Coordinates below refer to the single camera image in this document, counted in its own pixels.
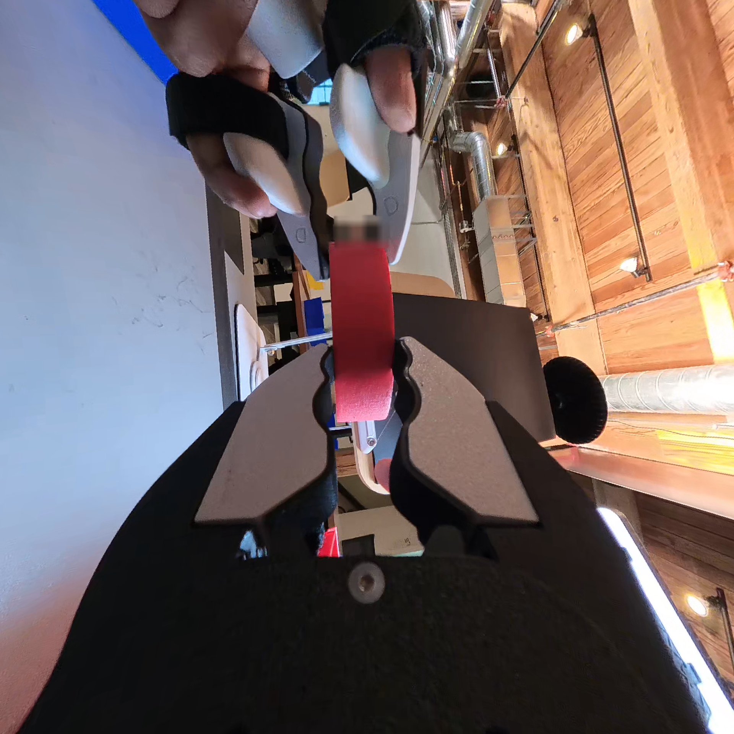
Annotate red tape roll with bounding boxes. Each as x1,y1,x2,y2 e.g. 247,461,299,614
328,241,397,424

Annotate silver air duct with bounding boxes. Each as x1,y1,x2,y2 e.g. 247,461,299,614
599,363,734,415
424,0,543,306

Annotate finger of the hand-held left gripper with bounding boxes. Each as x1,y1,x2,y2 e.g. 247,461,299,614
367,131,422,266
268,92,335,283

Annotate studio light panel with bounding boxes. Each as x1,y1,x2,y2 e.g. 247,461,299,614
542,356,734,734

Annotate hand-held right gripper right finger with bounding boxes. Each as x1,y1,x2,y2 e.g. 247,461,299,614
390,336,540,554

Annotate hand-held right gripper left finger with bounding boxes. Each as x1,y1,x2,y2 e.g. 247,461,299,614
195,344,339,538

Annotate small blue bin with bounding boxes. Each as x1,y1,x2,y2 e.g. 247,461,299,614
302,296,333,335

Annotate black board on stand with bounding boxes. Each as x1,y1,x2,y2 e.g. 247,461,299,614
234,272,557,497

